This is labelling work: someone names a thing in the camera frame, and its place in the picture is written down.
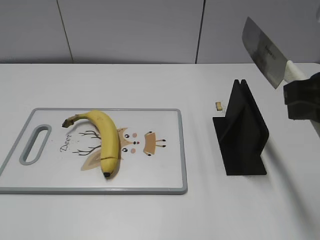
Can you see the small yellow banana piece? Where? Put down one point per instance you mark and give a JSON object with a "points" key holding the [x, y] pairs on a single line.
{"points": [[218, 106]]}

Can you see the white-handled kitchen knife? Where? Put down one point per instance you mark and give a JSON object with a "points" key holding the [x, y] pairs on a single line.
{"points": [[268, 58]]}

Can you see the white grey-rimmed cutting board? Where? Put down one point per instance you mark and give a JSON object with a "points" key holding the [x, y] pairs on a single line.
{"points": [[47, 158]]}

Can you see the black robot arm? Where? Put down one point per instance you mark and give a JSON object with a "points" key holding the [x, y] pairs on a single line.
{"points": [[318, 125]]}

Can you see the black knife stand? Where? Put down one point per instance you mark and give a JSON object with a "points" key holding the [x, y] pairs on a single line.
{"points": [[242, 133]]}

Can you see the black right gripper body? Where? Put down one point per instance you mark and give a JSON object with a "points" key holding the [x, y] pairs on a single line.
{"points": [[302, 98]]}

